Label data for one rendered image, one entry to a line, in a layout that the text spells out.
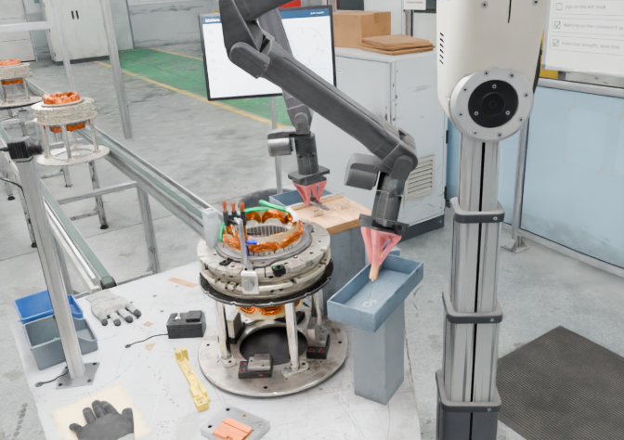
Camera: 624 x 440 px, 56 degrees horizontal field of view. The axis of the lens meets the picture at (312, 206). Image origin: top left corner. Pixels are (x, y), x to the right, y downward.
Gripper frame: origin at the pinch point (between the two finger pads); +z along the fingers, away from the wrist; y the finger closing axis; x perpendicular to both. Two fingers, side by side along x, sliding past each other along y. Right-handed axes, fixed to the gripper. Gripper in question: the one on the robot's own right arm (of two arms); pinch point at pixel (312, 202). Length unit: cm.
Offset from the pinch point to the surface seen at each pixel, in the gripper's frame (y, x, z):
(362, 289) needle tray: 10.7, 37.4, 7.1
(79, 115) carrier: 23, -201, 0
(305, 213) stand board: 2.7, -0.1, 2.7
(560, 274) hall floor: -187, -54, 117
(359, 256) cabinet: -6.8, 11.2, 15.3
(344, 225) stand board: -2.2, 11.8, 3.9
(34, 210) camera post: 68, -4, -18
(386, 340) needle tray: 12, 47, 15
